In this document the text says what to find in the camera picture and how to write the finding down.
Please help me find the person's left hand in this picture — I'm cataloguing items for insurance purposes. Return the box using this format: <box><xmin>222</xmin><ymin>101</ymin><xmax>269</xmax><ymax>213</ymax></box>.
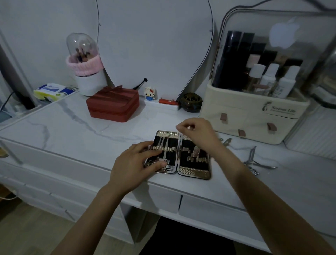
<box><xmin>107</xmin><ymin>141</ymin><xmax>168</xmax><ymax>196</ymax></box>

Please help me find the person's right hand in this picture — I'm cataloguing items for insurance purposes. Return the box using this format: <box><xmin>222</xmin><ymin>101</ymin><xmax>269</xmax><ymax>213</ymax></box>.
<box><xmin>175</xmin><ymin>117</ymin><xmax>231</xmax><ymax>163</ymax></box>

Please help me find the ornate silver nail clipper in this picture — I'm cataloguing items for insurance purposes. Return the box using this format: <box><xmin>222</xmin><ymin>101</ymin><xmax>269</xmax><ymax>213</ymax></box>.
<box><xmin>188</xmin><ymin>146</ymin><xmax>203</xmax><ymax>162</ymax></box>

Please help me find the manicure set case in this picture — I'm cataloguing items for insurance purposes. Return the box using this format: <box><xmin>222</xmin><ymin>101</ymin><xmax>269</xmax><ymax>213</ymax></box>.
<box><xmin>143</xmin><ymin>130</ymin><xmax>212</xmax><ymax>180</ymax></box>

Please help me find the pile of manicure tools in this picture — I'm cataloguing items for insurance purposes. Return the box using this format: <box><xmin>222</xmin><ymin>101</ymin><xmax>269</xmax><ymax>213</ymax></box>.
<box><xmin>216</xmin><ymin>136</ymin><xmax>278</xmax><ymax>177</ymax></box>

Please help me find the person's left forearm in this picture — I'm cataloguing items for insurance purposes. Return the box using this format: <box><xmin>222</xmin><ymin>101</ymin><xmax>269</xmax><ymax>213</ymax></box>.
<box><xmin>51</xmin><ymin>184</ymin><xmax>140</xmax><ymax>255</ymax></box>

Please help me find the person's right forearm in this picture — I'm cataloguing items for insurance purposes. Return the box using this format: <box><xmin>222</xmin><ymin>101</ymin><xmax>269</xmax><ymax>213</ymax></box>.
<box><xmin>214</xmin><ymin>150</ymin><xmax>336</xmax><ymax>255</ymax></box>

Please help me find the red jewelry box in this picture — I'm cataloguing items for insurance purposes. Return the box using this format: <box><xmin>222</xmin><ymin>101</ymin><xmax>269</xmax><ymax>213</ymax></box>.
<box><xmin>86</xmin><ymin>85</ymin><xmax>140</xmax><ymax>123</ymax></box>

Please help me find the white ribbed storage box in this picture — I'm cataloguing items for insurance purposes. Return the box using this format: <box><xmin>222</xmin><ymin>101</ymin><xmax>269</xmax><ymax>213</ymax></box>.
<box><xmin>284</xmin><ymin>105</ymin><xmax>336</xmax><ymax>161</ymax></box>

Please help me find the dark round incense burner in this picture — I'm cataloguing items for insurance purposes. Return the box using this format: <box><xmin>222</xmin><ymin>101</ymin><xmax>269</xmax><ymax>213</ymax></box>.
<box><xmin>179</xmin><ymin>92</ymin><xmax>203</xmax><ymax>113</ymax></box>

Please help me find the cream cosmetic organizer clear lid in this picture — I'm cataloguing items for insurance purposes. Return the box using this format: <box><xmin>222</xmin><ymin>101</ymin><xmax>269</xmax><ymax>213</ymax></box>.
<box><xmin>199</xmin><ymin>0</ymin><xmax>336</xmax><ymax>145</ymax></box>

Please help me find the white mirror base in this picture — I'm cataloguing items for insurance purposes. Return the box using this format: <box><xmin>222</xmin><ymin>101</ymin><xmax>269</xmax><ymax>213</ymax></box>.
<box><xmin>144</xmin><ymin>97</ymin><xmax>180</xmax><ymax>111</ymax></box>

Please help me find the white cat figurine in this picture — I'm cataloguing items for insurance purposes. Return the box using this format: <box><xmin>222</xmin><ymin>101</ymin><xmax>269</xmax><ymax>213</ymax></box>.
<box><xmin>144</xmin><ymin>87</ymin><xmax>157</xmax><ymax>102</ymax></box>

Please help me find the clear bottle white cap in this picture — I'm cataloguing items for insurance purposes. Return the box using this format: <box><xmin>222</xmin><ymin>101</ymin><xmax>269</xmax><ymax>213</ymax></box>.
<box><xmin>245</xmin><ymin>63</ymin><xmax>266</xmax><ymax>92</ymax></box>

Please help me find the white side cabinet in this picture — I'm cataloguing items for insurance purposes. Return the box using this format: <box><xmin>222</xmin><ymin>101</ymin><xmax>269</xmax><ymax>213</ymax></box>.
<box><xmin>0</xmin><ymin>139</ymin><xmax>134</xmax><ymax>245</ymax></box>

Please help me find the black ball-tipped stick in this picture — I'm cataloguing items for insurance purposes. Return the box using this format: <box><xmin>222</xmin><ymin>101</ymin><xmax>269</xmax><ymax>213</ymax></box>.
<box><xmin>132</xmin><ymin>78</ymin><xmax>148</xmax><ymax>90</ymax></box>

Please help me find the slim white lotion bottle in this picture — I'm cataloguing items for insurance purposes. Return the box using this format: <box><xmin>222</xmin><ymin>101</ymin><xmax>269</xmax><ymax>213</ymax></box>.
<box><xmin>260</xmin><ymin>63</ymin><xmax>280</xmax><ymax>96</ymax></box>

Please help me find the pink capped bottle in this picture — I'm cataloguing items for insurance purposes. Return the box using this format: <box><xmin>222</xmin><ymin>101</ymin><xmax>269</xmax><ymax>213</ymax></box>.
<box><xmin>245</xmin><ymin>54</ymin><xmax>261</xmax><ymax>74</ymax></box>

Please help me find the white brush holder clear dome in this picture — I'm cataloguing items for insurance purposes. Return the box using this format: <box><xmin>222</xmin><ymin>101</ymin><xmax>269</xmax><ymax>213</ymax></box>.
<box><xmin>65</xmin><ymin>33</ymin><xmax>108</xmax><ymax>97</ymax></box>

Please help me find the wide white lotion bottle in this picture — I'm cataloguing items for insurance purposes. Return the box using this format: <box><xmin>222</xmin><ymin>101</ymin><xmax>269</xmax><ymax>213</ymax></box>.
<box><xmin>272</xmin><ymin>65</ymin><xmax>301</xmax><ymax>99</ymax></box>

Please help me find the heart-shaped white mirror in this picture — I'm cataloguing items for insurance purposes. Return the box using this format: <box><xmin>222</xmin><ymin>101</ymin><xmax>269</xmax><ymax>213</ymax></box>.
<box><xmin>96</xmin><ymin>0</ymin><xmax>215</xmax><ymax>102</ymax></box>

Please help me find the blue yellow tissue packet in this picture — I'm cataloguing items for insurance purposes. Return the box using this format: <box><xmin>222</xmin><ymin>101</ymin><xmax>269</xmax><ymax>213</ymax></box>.
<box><xmin>33</xmin><ymin>83</ymin><xmax>77</xmax><ymax>102</ymax></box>

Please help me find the pink knitted headband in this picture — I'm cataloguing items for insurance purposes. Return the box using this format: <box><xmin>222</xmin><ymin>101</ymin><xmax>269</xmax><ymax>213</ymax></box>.
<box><xmin>65</xmin><ymin>54</ymin><xmax>104</xmax><ymax>77</ymax></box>

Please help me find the bunch of makeup brushes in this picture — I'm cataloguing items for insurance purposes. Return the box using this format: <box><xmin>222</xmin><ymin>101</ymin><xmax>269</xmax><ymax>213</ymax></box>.
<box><xmin>75</xmin><ymin>47</ymin><xmax>92</xmax><ymax>63</ymax></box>

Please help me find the black plug adapter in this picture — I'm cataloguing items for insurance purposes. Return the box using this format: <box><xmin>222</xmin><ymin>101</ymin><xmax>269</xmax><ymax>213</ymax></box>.
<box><xmin>14</xmin><ymin>90</ymin><xmax>36</xmax><ymax>110</ymax></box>

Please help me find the white stacked tray organizer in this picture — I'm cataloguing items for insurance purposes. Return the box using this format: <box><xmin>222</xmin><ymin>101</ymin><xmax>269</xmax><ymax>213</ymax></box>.
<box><xmin>309</xmin><ymin>52</ymin><xmax>336</xmax><ymax>108</ymax></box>

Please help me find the grey framed panel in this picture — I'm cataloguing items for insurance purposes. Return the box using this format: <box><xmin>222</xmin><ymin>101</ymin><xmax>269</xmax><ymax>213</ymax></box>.
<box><xmin>0</xmin><ymin>29</ymin><xmax>40</xmax><ymax>107</ymax></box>

